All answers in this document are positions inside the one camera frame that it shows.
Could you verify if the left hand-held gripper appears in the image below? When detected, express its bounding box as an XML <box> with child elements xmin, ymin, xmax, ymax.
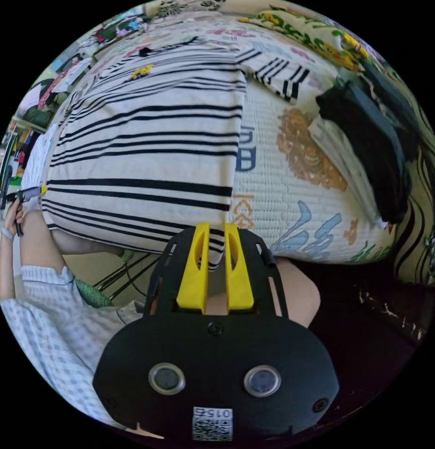
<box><xmin>14</xmin><ymin>185</ymin><xmax>49</xmax><ymax>237</ymax></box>

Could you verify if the black and white striped shirt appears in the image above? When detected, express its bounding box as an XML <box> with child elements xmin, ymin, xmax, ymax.
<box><xmin>41</xmin><ymin>35</ymin><xmax>312</xmax><ymax>271</ymax></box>

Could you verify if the bed with printed mat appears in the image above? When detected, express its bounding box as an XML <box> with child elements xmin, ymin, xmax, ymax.
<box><xmin>45</xmin><ymin>0</ymin><xmax>435</xmax><ymax>337</ymax></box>

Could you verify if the person's body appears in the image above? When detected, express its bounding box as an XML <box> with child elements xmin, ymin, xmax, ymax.
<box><xmin>0</xmin><ymin>210</ymin><xmax>322</xmax><ymax>431</ymax></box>

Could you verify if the pile of clothes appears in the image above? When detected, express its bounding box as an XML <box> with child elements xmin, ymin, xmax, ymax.
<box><xmin>315</xmin><ymin>58</ymin><xmax>421</xmax><ymax>225</ymax></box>

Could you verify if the person's left hand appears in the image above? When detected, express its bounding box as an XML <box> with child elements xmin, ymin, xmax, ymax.
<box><xmin>3</xmin><ymin>203</ymin><xmax>25</xmax><ymax>240</ymax></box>

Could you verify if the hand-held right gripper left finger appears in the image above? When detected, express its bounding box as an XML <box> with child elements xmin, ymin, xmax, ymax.
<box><xmin>176</xmin><ymin>222</ymin><xmax>211</xmax><ymax>315</ymax></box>

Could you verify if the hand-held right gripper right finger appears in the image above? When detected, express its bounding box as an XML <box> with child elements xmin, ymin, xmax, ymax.
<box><xmin>224</xmin><ymin>223</ymin><xmax>254</xmax><ymax>311</ymax></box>

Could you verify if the person's left forearm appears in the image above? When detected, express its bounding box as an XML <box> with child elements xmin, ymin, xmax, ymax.
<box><xmin>0</xmin><ymin>234</ymin><xmax>24</xmax><ymax>301</ymax></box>

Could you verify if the floral quilt with black swirls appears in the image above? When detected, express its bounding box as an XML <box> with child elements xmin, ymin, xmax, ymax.
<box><xmin>238</xmin><ymin>8</ymin><xmax>435</xmax><ymax>290</ymax></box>

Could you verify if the person's right hand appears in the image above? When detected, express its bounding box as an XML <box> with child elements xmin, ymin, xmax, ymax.
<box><xmin>134</xmin><ymin>422</ymin><xmax>166</xmax><ymax>440</ymax></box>

